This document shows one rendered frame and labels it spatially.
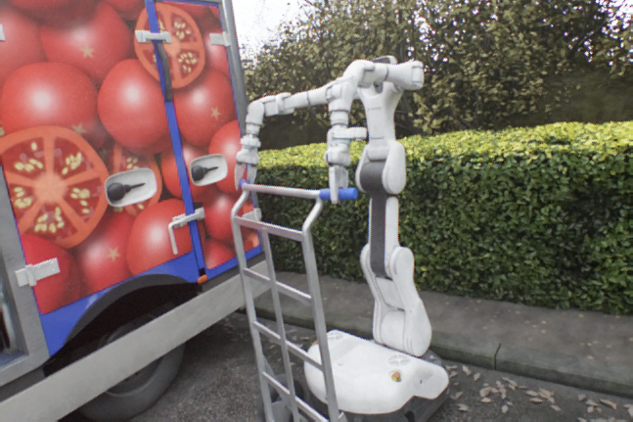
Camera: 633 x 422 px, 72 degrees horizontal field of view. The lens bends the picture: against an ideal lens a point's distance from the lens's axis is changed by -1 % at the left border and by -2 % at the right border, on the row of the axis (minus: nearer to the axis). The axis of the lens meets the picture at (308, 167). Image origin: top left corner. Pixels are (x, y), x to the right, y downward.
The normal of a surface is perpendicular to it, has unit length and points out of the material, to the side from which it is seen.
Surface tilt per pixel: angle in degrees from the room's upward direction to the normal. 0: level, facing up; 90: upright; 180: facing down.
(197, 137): 90
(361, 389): 45
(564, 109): 54
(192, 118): 90
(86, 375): 90
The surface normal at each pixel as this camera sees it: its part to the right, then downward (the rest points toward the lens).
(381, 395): -0.13, -0.40
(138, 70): 0.79, -0.04
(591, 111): -0.57, -0.40
